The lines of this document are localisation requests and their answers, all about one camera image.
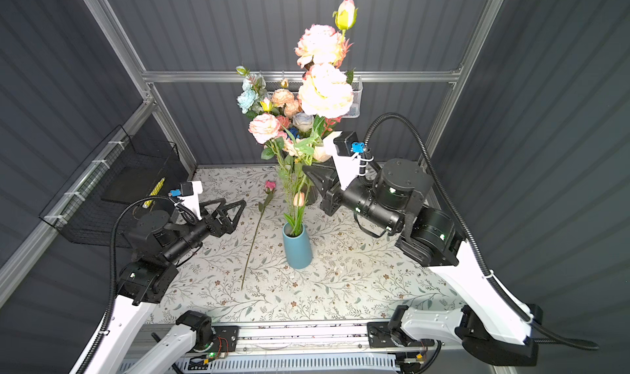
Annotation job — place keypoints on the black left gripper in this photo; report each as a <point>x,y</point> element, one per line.
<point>212,221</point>

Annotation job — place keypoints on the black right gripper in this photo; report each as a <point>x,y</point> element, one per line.
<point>335,193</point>

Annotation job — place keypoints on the pink ribbed glass vase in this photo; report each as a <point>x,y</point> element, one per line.
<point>311,193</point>

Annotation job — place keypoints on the small pink flower spray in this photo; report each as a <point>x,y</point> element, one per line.
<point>268,131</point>

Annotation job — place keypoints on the teal ceramic vase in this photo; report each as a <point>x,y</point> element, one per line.
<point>298,249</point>

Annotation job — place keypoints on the pale peony spray stem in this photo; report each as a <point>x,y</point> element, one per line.
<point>325,91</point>

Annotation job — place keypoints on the blue flower stem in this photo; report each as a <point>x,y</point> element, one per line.
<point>294,132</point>

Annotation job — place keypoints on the white green rose spray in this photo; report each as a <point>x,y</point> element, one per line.
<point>253,100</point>

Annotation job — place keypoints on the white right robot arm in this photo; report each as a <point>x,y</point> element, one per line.
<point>493,326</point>

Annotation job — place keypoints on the dark pink bud stem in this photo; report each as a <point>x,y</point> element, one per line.
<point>269,189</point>

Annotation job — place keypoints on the yellow pen in basket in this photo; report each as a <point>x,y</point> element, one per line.
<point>155,191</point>

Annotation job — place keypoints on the black book in basket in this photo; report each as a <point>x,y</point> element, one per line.
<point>131,184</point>

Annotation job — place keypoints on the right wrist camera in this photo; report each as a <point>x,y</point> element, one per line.
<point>338,145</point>

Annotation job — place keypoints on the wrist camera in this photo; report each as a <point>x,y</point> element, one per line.
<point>188,194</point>
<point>338,145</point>

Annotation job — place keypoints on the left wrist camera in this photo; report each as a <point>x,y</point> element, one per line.
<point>188,194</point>

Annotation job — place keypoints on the black wire basket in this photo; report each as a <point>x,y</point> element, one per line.
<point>77,212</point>

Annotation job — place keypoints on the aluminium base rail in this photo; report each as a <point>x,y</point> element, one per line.
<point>312,337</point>

